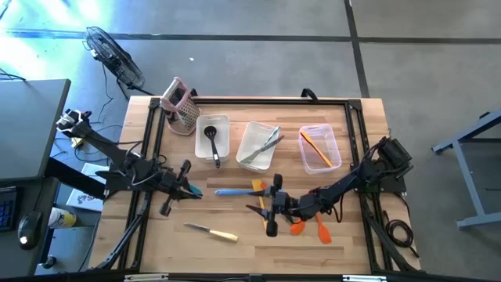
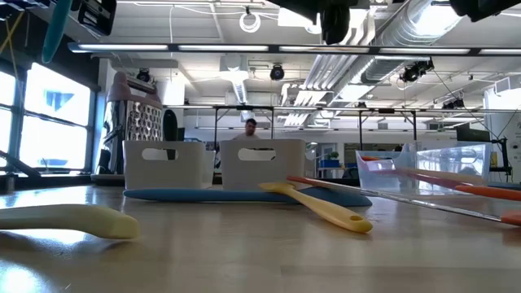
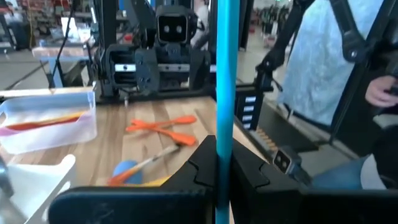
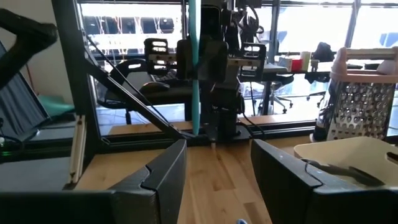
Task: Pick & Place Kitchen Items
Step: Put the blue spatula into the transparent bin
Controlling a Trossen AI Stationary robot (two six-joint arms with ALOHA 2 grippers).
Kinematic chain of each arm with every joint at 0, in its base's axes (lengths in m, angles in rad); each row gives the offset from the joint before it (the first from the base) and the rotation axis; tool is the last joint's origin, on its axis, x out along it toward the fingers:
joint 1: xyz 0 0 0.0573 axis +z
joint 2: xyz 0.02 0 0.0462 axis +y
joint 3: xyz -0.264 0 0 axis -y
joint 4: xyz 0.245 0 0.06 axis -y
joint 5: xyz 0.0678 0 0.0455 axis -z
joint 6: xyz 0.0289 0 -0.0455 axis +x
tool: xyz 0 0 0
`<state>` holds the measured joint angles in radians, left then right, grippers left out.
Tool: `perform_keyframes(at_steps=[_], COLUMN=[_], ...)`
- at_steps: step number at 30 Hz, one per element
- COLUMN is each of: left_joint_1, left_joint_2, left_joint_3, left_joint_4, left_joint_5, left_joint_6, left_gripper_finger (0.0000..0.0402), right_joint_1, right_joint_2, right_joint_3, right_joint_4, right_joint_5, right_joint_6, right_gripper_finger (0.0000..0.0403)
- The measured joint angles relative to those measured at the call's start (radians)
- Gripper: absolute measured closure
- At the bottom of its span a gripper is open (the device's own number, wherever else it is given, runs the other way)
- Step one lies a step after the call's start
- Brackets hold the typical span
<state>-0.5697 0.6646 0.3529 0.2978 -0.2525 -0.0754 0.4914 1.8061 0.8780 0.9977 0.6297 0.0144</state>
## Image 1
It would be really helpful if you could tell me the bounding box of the black keyboard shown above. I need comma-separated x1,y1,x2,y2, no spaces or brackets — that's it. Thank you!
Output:
0,186,19,232

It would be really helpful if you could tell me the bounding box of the white plastic bin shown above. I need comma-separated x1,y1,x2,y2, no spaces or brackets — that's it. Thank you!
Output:
235,121,279,174
194,114,231,164

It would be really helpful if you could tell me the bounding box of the coiled black cable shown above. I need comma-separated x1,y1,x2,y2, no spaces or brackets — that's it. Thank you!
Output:
381,209,416,251

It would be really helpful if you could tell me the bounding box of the black slotted spoon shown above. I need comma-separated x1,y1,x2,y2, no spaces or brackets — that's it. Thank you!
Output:
203,125,222,169

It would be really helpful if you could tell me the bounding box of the silver knife dark handle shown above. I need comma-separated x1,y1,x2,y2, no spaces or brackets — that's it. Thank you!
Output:
240,135,286,165

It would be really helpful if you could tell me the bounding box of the cream spatula handle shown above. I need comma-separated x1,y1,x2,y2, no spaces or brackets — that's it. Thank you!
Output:
183,222,239,243

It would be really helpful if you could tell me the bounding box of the blue-grey table frame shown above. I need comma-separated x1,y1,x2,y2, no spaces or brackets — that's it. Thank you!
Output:
431,109,501,230

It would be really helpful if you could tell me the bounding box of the long blue silicone spatula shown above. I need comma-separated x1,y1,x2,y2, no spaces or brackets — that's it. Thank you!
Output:
214,187,275,197

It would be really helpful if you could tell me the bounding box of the white printed box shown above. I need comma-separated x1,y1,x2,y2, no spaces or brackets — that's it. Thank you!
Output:
65,162,110,212

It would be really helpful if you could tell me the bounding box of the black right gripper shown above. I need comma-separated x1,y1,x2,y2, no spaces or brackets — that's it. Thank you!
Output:
245,173,297,238

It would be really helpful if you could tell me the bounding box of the silver knife pale handle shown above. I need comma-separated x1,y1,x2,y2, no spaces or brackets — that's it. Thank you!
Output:
258,125,282,152

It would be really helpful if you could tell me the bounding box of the clear plastic bin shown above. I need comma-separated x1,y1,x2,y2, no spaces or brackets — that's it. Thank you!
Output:
297,123,343,175

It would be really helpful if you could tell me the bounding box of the box grater pink handle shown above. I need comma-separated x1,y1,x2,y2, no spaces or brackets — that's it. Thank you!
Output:
159,76,201,137

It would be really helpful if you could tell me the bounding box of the black floor fan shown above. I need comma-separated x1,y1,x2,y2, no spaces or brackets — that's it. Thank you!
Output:
82,26,146,90

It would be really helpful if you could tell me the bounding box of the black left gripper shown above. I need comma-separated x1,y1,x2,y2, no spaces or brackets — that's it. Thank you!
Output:
159,159,203,217

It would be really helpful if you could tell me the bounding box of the black aluminium table frame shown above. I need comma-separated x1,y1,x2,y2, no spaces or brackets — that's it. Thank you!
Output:
93,96,422,275

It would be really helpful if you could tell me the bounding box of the black computer mouse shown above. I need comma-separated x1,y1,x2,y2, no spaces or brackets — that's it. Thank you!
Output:
17,211,43,251

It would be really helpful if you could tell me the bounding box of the yellow silicone spatula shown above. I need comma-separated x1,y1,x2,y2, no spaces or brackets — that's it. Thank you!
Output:
250,179,270,232

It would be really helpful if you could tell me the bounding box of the white yellow can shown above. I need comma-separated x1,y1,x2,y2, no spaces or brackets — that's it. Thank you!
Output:
47,206,77,230

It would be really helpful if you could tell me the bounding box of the grey desk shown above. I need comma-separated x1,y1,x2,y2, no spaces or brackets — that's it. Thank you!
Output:
0,78,72,277

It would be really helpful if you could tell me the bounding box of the silver metal bracket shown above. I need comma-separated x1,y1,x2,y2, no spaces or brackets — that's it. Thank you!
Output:
342,273,387,282
124,273,169,282

